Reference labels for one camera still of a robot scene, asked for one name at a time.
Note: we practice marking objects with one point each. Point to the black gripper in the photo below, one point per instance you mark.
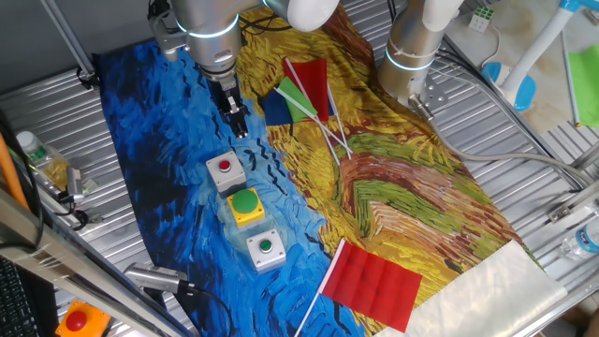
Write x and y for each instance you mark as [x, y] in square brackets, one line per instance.
[227, 96]

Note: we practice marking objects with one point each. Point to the grey box red button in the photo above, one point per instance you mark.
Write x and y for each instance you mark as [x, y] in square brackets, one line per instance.
[232, 178]

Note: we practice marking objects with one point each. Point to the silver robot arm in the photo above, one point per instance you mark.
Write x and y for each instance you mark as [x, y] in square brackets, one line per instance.
[210, 28]

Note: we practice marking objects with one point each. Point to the small blue flag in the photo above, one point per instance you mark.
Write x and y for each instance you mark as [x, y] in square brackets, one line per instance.
[276, 112]

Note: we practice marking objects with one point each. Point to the small green flag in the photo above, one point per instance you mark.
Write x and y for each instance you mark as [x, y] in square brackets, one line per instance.
[297, 105]

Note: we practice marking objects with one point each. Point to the painted wheat field cloth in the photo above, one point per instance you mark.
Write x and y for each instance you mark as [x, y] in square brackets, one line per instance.
[178, 154]

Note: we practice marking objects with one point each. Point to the yellow box green mushroom button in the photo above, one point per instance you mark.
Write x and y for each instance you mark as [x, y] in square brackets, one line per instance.
[245, 201]

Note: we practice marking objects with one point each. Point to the small red flag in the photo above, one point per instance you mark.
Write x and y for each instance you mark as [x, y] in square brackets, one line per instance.
[313, 84]

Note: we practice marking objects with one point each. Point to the grey box green button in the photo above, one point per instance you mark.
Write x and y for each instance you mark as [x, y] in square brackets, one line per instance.
[273, 256]

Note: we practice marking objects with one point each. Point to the thin metal rod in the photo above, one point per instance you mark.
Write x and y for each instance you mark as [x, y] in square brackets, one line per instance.
[70, 39]

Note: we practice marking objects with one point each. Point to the clear bottle yellow liquid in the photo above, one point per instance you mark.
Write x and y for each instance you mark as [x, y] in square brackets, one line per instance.
[47, 164]

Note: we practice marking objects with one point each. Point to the large red flag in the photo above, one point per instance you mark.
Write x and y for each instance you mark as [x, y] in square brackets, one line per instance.
[374, 285]

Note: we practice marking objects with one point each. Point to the orange pole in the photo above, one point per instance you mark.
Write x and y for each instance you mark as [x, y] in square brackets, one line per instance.
[9, 173]

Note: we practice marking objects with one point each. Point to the orange emergency stop box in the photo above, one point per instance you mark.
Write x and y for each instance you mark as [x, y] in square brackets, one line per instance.
[91, 323]

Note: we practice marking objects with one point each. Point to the white rubiks cube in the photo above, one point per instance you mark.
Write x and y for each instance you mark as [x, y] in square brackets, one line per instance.
[482, 19]

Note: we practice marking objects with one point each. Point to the black keyboard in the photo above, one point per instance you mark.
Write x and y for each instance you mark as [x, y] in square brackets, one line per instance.
[14, 304]

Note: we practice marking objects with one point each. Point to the white shiny sheet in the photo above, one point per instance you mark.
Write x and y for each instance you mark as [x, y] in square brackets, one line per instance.
[482, 290]

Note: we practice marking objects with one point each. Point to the blue white desk lamp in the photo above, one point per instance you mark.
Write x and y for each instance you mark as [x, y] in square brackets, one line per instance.
[533, 51]

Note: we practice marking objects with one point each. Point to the large green flag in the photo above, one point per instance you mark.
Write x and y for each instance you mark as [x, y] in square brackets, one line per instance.
[587, 84]

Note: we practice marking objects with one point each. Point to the clear water bottle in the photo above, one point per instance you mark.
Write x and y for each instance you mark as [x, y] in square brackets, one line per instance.
[580, 243]

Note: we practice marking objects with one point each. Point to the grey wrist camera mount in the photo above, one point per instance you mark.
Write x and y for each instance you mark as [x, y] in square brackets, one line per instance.
[164, 39]

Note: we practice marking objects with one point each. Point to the silver ribbed camera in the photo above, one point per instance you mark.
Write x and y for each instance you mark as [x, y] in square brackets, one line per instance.
[150, 276]

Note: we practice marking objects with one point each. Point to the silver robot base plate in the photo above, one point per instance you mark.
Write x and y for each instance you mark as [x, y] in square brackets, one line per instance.
[435, 93]

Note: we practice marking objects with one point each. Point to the aluminium frame bar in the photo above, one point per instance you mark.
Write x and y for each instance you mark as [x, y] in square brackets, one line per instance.
[56, 267]

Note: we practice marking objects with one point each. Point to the aluminium profile rail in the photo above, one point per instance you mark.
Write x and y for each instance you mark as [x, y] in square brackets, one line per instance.
[568, 208]

